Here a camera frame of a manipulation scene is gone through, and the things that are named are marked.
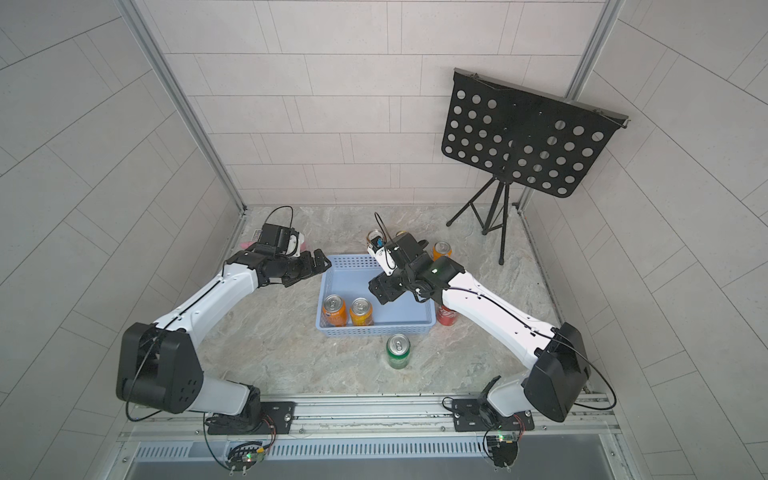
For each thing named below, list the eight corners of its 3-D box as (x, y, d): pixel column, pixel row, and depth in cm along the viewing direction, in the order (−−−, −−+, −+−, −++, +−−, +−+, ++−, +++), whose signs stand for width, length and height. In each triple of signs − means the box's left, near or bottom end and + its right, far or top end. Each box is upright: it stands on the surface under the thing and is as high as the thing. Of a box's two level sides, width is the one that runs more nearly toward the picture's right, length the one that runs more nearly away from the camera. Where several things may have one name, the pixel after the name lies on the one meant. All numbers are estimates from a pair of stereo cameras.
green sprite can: (387, 369, 80) (386, 357, 72) (387, 347, 84) (386, 333, 76) (409, 369, 80) (410, 357, 72) (408, 347, 84) (410, 333, 76)
